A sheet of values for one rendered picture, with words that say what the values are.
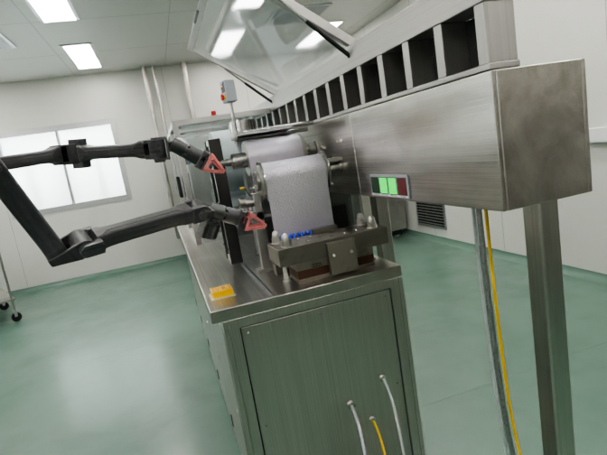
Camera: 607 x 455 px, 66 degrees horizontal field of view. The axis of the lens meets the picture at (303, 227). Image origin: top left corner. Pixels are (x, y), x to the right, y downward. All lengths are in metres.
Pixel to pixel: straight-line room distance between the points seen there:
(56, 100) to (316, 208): 5.96
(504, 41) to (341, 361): 1.08
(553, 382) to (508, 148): 0.64
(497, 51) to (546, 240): 0.47
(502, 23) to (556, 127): 0.25
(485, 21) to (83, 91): 6.62
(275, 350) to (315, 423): 0.31
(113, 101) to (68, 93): 0.58
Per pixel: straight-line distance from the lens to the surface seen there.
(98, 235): 1.50
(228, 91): 2.30
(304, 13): 1.69
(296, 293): 1.53
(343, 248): 1.59
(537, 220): 1.27
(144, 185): 7.24
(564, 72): 1.21
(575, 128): 1.23
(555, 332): 1.37
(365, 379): 1.72
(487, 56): 1.11
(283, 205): 1.73
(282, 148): 1.98
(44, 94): 7.44
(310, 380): 1.64
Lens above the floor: 1.35
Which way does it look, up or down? 10 degrees down
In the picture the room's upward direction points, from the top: 9 degrees counter-clockwise
